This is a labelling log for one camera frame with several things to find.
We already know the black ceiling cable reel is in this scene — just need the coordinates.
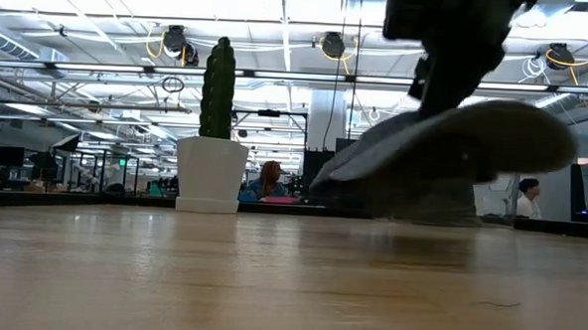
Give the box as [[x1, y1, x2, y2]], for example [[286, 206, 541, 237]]
[[321, 30, 347, 60], [545, 42, 571, 72], [162, 24, 188, 57]]

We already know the person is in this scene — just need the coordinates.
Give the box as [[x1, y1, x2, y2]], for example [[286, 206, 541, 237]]
[[239, 158, 300, 205], [515, 177, 545, 221]]

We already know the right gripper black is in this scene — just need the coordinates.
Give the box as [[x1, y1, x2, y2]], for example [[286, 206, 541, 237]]
[[377, 0, 539, 122]]

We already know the black box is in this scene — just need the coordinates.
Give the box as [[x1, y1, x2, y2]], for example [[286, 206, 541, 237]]
[[301, 148, 337, 198]]

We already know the clear plastic bin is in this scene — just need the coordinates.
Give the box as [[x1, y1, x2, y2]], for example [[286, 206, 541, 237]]
[[370, 165, 523, 231]]

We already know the long ceiling light bar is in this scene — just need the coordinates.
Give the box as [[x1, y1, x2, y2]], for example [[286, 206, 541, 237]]
[[0, 58, 588, 95]]

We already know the black background rig frame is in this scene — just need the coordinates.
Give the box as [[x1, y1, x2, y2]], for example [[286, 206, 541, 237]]
[[229, 107, 310, 150]]

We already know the black hanging cable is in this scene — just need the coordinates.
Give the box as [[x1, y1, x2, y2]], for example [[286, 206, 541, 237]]
[[347, 0, 365, 139]]

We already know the grey baseball cap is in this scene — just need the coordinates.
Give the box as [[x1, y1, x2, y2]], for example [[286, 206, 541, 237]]
[[308, 90, 581, 201]]

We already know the small desktop monitor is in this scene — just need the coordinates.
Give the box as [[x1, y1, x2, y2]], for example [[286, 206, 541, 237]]
[[0, 145, 27, 168]]

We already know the white hexagonal plant pot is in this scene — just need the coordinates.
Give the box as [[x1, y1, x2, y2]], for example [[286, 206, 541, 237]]
[[173, 135, 251, 216]]

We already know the green cactus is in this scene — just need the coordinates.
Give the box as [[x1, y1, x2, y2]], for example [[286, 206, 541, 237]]
[[198, 35, 239, 140]]

